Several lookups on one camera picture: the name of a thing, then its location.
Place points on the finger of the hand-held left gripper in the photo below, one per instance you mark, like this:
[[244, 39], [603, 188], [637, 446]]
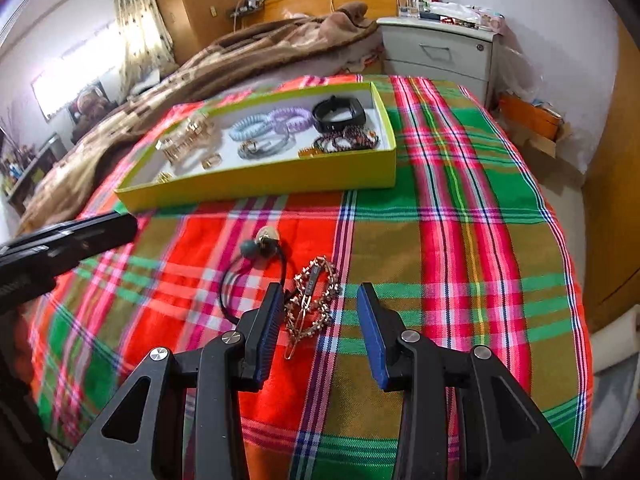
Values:
[[100, 232]]

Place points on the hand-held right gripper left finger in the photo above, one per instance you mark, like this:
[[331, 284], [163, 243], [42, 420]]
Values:
[[262, 340]]

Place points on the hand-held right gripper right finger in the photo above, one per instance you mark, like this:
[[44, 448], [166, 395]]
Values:
[[372, 340]]

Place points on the small gold hair clip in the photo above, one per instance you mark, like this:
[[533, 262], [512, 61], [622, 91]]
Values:
[[212, 161], [165, 177]]

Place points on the beige hair claw clip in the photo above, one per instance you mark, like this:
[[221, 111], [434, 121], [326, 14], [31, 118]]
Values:
[[175, 149]]

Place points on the gold hair claw clip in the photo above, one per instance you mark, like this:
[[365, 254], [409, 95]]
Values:
[[196, 125]]

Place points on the yellow-green cardboard box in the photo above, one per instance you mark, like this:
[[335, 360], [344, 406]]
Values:
[[250, 185]]

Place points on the black smart band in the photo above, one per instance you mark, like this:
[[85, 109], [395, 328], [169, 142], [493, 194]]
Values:
[[350, 110]]

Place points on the row of small bottles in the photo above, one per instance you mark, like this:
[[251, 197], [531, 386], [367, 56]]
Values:
[[15, 167]]

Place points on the brown teddy bear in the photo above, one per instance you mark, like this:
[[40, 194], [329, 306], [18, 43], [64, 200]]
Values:
[[87, 105]]

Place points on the bright window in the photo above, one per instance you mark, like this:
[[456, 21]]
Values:
[[75, 80]]

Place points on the colourful plaid bed sheet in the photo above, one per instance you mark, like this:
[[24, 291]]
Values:
[[475, 210]]

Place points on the dotted curtain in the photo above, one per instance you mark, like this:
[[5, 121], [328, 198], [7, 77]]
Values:
[[140, 25]]

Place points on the brown patterned blanket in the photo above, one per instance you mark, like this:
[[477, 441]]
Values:
[[225, 55]]

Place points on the wooden wardrobe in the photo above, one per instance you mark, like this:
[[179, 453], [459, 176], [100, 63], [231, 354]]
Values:
[[200, 0]]

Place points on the brown cardboard box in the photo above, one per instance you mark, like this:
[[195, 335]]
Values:
[[547, 142]]

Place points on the power strip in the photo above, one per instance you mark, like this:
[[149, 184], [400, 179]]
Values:
[[247, 7]]

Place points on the orange box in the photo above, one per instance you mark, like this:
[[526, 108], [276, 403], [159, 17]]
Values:
[[530, 117]]

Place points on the pink quilt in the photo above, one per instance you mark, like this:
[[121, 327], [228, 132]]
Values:
[[365, 60]]

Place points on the wooden door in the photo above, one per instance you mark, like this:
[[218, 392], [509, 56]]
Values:
[[615, 185]]

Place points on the grey nightstand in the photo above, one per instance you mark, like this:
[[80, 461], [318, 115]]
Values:
[[450, 55]]

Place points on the clear plastic bag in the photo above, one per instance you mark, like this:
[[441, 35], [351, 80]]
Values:
[[522, 67]]

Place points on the clear drinking glass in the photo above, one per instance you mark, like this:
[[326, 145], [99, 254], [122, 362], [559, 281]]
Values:
[[407, 4]]

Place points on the white plastic bag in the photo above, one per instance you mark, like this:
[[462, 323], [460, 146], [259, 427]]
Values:
[[457, 11]]

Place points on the tissue pack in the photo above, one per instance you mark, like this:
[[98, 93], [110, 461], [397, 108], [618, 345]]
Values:
[[492, 21]]

